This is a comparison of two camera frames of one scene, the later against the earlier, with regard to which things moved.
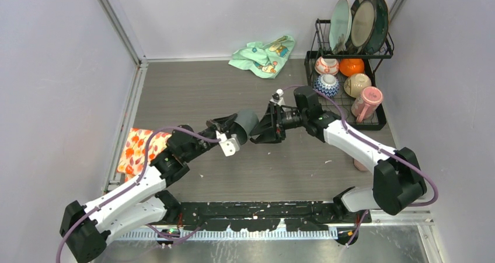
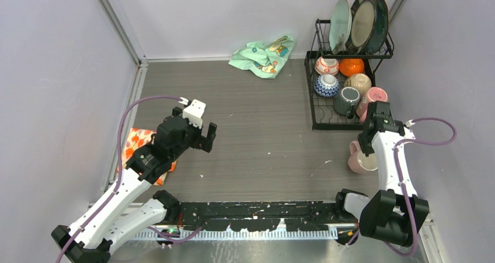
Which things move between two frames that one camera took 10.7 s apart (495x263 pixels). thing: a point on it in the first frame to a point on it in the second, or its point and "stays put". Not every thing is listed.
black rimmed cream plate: [363, 18] stays put
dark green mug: [244, 125] to [345, 98]
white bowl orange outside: [351, 66] stays put
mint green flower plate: [340, 25] stays put
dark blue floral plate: [382, 26] stays put
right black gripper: [267, 128] to [365, 147]
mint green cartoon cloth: [268, 60] stays put
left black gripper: [221, 123] to [205, 143]
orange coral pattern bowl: [327, 66] stays put
